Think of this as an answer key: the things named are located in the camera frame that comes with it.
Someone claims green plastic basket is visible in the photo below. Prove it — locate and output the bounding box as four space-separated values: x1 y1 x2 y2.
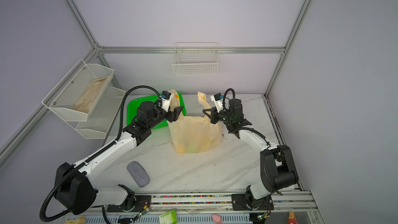
126 93 187 125

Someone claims cream banana print plastic bag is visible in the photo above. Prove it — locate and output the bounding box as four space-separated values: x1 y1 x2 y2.
167 89 223 154

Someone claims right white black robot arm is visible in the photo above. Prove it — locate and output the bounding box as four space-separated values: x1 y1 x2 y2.
203 94 299 210

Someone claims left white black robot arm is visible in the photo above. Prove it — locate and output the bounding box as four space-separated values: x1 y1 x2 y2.
52 101 184 215

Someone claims grey oval sponge pad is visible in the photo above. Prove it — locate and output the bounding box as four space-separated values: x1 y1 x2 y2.
126 161 150 188

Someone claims beige cloth in shelf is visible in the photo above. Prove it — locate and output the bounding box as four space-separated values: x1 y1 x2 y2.
73 76 109 114

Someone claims pink small toy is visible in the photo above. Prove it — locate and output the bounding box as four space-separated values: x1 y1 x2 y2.
211 214 222 224

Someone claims green small box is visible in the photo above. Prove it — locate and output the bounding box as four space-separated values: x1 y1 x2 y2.
159 209 178 224

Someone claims red yellow figurine toy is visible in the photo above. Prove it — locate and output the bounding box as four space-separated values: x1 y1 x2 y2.
288 211 298 224

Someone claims beige toy at front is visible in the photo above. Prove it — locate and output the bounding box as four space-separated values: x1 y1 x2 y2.
64 216 86 224

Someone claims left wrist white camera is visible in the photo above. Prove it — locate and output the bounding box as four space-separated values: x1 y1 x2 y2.
159 90 174 112

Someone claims wrist white camera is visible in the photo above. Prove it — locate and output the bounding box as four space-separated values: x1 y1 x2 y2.
159 90 174 112
210 93 224 113

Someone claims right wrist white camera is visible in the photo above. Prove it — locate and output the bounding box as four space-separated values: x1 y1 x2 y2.
210 93 224 113

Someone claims lower white mesh wall shelf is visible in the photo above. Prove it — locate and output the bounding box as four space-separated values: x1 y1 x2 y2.
68 86 125 140

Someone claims white mesh wall shelf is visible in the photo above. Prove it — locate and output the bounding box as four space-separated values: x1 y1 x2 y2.
68 86 125 140
41 59 114 122

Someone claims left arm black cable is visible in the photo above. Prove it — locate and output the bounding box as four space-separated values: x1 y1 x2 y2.
39 85 161 224

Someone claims white wire wall basket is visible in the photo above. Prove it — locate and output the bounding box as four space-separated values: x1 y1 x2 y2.
172 42 219 76

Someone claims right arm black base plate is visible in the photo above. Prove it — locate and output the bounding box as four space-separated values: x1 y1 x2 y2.
231 194 274 211

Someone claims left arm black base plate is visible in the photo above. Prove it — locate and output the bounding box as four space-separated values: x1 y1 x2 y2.
107 195 152 213

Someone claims upper white mesh wall shelf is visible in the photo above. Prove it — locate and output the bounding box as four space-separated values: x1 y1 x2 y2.
41 59 114 122

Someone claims aluminium front rail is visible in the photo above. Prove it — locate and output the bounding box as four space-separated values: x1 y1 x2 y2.
55 190 325 224

